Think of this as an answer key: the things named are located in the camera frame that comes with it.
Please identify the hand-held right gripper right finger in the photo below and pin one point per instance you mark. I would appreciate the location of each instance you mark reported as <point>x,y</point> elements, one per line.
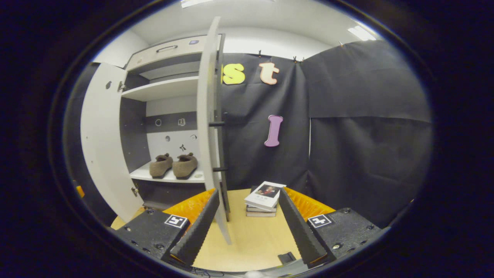
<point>299,231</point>

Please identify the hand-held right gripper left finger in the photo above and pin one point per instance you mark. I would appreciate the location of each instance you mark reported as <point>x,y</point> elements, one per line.
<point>197,231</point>

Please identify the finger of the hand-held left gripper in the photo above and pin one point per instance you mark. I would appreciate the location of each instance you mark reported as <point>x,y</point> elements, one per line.
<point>80,191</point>

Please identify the grey cabinet door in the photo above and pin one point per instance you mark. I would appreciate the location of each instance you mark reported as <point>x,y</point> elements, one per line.
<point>206,96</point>
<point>100,146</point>

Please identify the brown fuzzy shoe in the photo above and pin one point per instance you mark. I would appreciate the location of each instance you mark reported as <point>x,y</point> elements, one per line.
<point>160,168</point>
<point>184,168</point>

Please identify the grey shoe cabinet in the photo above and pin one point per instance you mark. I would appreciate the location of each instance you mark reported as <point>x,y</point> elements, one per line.
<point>170,143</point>

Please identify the white cabinet shelf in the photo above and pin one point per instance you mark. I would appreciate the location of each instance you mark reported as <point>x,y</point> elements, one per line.
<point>162,88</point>

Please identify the grey cabinet drawer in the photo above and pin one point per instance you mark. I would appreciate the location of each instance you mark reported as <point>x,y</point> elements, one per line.
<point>154,58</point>

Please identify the grey paperback book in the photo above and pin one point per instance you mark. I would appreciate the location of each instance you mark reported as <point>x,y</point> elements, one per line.
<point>258,209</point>

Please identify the white photo-cover book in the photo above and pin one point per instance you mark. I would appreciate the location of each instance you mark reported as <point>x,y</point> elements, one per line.
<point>262,199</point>

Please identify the black backdrop cloth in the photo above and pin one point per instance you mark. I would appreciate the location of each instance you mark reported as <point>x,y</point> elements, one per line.
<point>347,135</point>

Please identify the rectangular ceiling light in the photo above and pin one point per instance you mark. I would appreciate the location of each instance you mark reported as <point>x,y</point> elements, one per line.
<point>361,33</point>
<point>197,2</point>

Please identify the small black bracket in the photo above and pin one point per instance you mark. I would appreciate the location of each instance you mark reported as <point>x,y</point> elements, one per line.
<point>286,258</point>

